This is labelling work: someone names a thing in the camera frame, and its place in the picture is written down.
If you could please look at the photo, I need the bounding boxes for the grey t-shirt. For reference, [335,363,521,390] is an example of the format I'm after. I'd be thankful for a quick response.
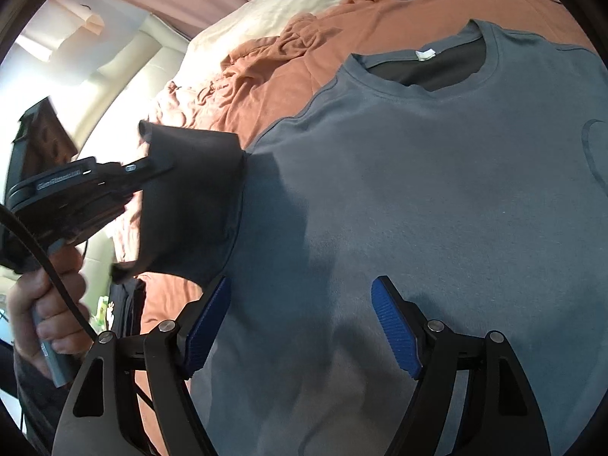
[111,19,608,456]

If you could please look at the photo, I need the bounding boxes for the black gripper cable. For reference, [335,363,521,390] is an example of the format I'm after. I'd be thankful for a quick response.
[0,203,99,343]

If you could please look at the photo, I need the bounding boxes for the cream bed sheet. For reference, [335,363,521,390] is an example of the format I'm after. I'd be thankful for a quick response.
[155,0,458,120]

